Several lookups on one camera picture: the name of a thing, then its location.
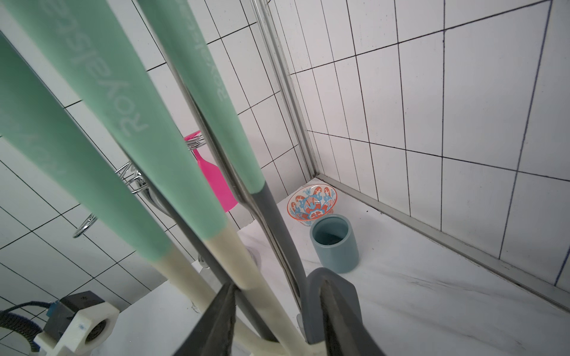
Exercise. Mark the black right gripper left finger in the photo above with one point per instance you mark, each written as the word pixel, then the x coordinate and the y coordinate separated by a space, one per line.
pixel 214 332

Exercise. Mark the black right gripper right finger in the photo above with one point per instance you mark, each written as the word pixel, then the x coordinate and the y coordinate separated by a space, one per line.
pixel 344 333

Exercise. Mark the cream spatula mint handle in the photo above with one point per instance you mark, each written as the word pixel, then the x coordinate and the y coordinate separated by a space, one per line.
pixel 85 42

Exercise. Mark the grey utensil rack stand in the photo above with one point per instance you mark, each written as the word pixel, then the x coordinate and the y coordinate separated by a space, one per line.
pixel 153 141

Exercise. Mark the teal ceramic cup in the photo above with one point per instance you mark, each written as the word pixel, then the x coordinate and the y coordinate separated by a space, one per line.
pixel 334 240

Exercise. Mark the pink plastic wine glass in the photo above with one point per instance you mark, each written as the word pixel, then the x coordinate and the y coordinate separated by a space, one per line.
pixel 211 172

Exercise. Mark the chrome wine glass holder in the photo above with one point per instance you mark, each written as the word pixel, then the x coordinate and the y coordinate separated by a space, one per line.
pixel 136 184

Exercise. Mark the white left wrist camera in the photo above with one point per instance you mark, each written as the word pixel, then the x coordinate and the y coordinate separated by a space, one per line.
pixel 77 324

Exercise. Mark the cream spoon mint handle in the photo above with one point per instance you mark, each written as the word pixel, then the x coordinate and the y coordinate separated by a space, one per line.
pixel 34 123

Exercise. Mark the grey utensil mint handle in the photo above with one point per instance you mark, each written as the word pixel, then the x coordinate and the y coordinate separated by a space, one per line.
pixel 186 51

